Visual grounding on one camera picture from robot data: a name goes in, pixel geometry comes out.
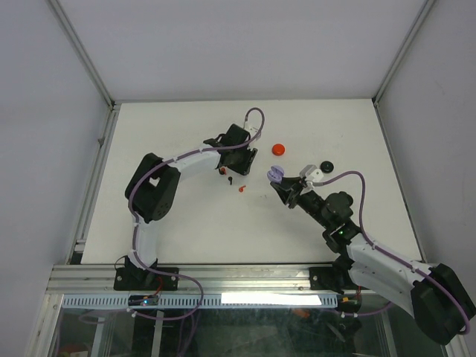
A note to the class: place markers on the small electronics board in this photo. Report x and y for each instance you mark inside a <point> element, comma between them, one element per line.
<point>143,300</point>

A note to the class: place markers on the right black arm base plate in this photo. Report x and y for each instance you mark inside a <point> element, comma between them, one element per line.
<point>330,278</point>

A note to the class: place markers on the right aluminium frame post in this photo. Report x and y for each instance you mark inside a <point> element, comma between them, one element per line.
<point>416,25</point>

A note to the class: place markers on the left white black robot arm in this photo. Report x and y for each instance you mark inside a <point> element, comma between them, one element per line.
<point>151,193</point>

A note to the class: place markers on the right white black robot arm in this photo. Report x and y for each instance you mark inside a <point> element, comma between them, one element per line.
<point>431,294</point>

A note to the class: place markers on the left aluminium frame post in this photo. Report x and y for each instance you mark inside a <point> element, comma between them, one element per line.
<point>80,50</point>

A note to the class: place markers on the red round charging case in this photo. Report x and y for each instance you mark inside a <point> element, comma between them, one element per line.
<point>278,149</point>

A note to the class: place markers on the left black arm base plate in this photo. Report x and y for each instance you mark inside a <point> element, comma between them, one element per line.
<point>132,278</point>

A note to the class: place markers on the white slotted cable duct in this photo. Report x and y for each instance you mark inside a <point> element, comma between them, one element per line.
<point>226,300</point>

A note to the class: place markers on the black round charging case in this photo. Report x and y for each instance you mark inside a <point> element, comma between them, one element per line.
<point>326,166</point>

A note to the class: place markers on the aluminium frame post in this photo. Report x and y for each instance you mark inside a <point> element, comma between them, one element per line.
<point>416,25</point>
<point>80,50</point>

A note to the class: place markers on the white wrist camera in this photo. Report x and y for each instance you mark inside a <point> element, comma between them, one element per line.
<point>253,131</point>
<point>311,175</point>

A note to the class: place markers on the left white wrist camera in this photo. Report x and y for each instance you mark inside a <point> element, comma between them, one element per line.
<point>253,131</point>

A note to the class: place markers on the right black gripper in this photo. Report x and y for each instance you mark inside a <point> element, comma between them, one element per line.
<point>287,183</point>

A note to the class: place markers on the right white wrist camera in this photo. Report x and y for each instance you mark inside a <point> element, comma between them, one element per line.
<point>311,175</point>

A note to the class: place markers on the purple round charging case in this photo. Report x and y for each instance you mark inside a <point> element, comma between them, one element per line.
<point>275,174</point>

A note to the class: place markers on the aluminium mounting rail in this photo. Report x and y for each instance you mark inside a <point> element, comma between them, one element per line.
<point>214,278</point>

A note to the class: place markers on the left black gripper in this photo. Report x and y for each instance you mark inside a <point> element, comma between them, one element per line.
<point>245,169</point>

